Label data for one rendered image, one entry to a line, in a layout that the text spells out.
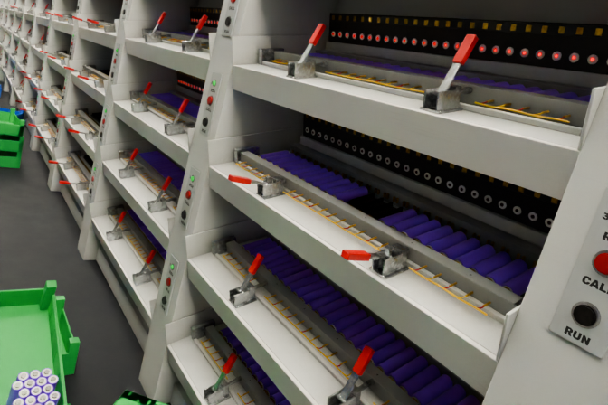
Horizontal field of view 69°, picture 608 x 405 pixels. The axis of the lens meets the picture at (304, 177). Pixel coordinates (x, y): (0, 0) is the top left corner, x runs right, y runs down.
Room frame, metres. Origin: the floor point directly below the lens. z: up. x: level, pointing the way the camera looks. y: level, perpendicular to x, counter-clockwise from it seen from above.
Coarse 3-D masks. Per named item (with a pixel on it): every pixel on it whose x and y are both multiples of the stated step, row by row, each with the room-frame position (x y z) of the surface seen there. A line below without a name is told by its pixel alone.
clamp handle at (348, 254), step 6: (342, 252) 0.46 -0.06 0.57; (348, 252) 0.45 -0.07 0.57; (354, 252) 0.46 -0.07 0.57; (360, 252) 0.47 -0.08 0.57; (366, 252) 0.47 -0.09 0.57; (390, 252) 0.49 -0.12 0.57; (348, 258) 0.45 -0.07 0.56; (354, 258) 0.45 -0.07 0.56; (360, 258) 0.46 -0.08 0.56; (366, 258) 0.47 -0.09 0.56; (372, 258) 0.47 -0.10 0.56; (378, 258) 0.48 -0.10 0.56; (384, 258) 0.49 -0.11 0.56
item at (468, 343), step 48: (240, 144) 0.86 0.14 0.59; (288, 144) 0.94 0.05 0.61; (240, 192) 0.73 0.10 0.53; (432, 192) 0.66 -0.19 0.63; (288, 240) 0.63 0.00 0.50; (336, 240) 0.57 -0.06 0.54; (528, 240) 0.54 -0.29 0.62; (384, 288) 0.47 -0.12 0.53; (432, 288) 0.47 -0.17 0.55; (432, 336) 0.42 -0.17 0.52; (480, 336) 0.40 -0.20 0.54; (480, 384) 0.38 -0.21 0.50
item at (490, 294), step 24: (264, 168) 0.77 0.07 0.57; (312, 192) 0.67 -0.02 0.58; (336, 216) 0.62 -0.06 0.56; (360, 216) 0.59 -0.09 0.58; (384, 240) 0.55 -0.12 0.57; (408, 240) 0.53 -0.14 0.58; (432, 264) 0.49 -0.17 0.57; (456, 264) 0.48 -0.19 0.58; (480, 288) 0.44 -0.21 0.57; (504, 288) 0.44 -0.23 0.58; (480, 312) 0.42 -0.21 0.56; (504, 312) 0.42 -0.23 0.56
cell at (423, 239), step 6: (438, 228) 0.58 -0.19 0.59; (444, 228) 0.58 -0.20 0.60; (450, 228) 0.58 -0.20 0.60; (426, 234) 0.56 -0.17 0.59; (432, 234) 0.56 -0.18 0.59; (438, 234) 0.56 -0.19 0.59; (444, 234) 0.57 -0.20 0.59; (420, 240) 0.54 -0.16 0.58; (426, 240) 0.55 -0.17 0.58; (432, 240) 0.55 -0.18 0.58
